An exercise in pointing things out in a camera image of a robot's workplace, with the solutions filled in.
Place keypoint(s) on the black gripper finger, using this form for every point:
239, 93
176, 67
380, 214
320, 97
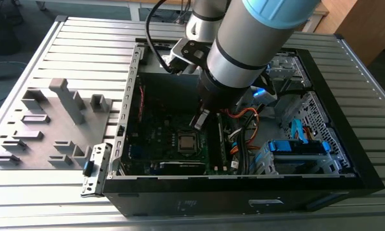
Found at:
199, 120

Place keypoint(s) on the CPU with silver top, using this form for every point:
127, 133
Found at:
187, 142

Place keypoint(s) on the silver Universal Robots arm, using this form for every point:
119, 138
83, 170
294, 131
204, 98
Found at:
244, 43

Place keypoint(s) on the black RAM slot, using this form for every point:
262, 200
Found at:
211, 146
223, 144
215, 144
219, 144

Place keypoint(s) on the grey power supply unit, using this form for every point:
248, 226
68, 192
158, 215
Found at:
167, 91

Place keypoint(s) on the green motherboard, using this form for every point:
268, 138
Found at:
159, 146

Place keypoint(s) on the graphics card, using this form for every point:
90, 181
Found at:
182, 168

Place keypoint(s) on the tall silver drive cage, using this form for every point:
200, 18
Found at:
292, 72

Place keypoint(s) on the hard disk in blue carrier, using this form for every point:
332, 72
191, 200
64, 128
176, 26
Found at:
280, 145

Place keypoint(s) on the low silver disk bay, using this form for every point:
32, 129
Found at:
266, 166

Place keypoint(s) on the black open PC case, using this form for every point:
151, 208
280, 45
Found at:
212, 199

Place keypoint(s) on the grey parts rack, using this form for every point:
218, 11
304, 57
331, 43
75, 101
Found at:
60, 134

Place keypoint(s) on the white framed teal desk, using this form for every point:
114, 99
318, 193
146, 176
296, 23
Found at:
135, 13

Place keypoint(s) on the wooden cabinet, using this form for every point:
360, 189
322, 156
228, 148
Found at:
366, 29

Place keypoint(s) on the silver camera black bracket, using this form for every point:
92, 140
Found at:
264, 96

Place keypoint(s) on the camera on silver bracket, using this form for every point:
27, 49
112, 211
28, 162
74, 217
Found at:
180, 48

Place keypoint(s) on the metal card bracket blue latch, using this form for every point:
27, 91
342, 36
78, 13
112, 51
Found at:
98, 154

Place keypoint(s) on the wooden desk white frame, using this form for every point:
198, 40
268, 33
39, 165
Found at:
312, 25

